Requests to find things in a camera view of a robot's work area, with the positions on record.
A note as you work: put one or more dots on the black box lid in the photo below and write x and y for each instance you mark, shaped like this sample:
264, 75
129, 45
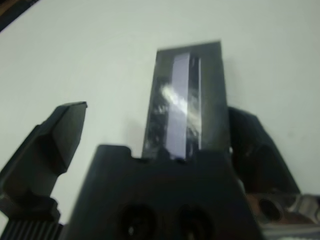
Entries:
212, 100

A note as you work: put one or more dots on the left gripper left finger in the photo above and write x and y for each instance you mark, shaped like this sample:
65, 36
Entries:
50, 147

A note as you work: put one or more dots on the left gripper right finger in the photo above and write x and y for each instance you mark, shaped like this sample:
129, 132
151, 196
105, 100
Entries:
257, 160

